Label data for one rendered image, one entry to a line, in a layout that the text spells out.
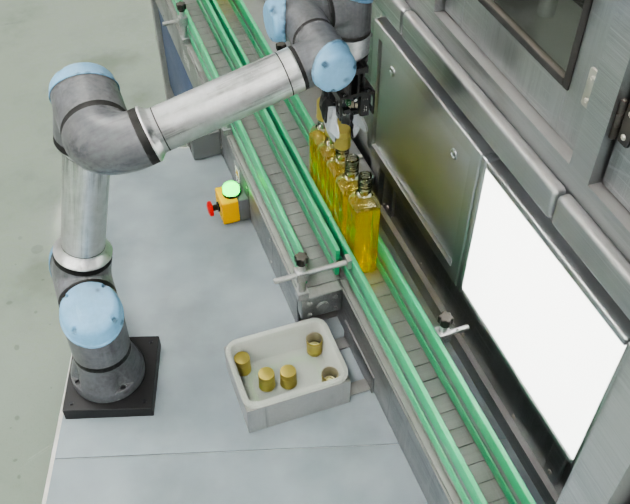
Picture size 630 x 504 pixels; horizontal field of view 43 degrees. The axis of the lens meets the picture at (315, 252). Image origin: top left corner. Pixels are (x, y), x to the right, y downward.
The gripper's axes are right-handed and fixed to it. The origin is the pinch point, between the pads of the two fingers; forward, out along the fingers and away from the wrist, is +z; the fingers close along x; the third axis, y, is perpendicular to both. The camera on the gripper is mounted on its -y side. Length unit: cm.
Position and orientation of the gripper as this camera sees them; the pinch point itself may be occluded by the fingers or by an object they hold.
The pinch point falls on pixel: (342, 131)
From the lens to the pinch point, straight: 166.1
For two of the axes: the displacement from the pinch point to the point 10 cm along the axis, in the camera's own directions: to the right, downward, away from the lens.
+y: 3.3, 6.8, -6.5
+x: 9.4, -2.4, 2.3
